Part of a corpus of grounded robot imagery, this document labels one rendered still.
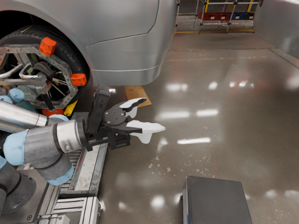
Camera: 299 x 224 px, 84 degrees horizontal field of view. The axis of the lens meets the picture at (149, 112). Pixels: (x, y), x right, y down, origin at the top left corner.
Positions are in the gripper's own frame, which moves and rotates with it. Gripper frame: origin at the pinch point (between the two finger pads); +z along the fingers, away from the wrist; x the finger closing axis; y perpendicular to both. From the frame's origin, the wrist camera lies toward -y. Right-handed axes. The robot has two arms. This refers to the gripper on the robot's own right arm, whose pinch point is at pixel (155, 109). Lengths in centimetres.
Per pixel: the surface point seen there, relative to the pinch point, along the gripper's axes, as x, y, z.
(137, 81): -90, 32, 16
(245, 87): -148, 105, 211
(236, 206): 1, 91, 54
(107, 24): -89, -11, 0
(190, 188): -19, 88, 31
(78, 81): -93, 25, -29
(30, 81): -80, 15, -54
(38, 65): -87, 8, -48
